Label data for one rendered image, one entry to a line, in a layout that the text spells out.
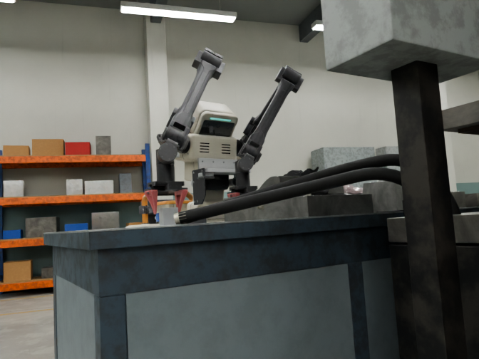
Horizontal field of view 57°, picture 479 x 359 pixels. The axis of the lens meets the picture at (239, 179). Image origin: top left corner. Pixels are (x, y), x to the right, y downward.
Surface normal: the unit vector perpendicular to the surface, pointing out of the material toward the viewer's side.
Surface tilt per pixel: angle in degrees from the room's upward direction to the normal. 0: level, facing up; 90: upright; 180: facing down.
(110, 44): 90
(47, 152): 90
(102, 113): 90
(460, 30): 90
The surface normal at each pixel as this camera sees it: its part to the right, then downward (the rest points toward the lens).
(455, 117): -0.86, 0.00
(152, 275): 0.50, -0.11
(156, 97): 0.31, -0.11
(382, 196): -0.68, -0.03
